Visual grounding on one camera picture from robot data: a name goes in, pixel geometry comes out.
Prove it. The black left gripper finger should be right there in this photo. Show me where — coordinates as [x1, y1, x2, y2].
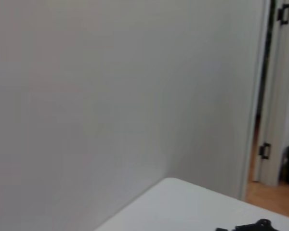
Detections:
[215, 218, 277, 231]

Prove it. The black door hinge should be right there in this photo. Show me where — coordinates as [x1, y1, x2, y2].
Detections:
[276, 3, 289, 25]
[258, 142, 272, 160]

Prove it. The white door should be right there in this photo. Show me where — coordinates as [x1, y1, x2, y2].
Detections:
[252, 0, 289, 187]

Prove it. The white door frame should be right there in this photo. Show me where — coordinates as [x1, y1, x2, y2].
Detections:
[239, 0, 276, 201]

